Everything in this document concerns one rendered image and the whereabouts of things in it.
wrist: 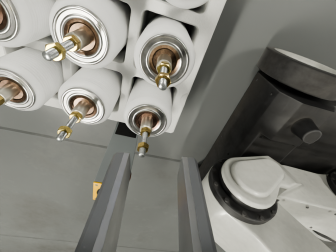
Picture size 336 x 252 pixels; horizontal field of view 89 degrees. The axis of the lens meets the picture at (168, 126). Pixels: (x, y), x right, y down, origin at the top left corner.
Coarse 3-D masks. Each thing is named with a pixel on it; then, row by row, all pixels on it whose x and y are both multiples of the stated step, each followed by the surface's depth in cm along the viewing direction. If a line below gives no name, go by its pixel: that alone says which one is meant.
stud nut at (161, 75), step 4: (160, 72) 20; (164, 72) 20; (156, 76) 20; (160, 76) 20; (164, 76) 20; (168, 76) 20; (156, 80) 20; (168, 80) 20; (156, 84) 20; (168, 84) 20
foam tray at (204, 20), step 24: (120, 0) 27; (144, 0) 27; (216, 0) 27; (144, 24) 38; (192, 24) 29; (0, 48) 32; (72, 72) 35; (120, 72) 35; (192, 72) 34; (120, 96) 38; (120, 120) 42
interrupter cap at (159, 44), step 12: (156, 36) 24; (168, 36) 24; (144, 48) 25; (156, 48) 25; (168, 48) 25; (180, 48) 25; (144, 60) 26; (156, 60) 26; (180, 60) 26; (144, 72) 27; (156, 72) 27; (180, 72) 27
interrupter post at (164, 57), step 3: (162, 54) 25; (165, 54) 25; (159, 57) 25; (162, 57) 24; (165, 57) 24; (168, 57) 25; (159, 60) 23; (162, 60) 23; (165, 60) 23; (168, 60) 24; (156, 63) 24; (171, 63) 25; (156, 66) 24; (171, 66) 24; (156, 69) 24
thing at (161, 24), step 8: (160, 16) 32; (152, 24) 26; (160, 24) 24; (168, 24) 24; (176, 24) 26; (144, 32) 24; (152, 32) 24; (160, 32) 24; (168, 32) 24; (176, 32) 24; (184, 32) 24; (144, 40) 24; (184, 40) 24; (136, 48) 25; (192, 48) 25; (136, 56) 26; (192, 56) 26; (136, 64) 27; (192, 64) 27
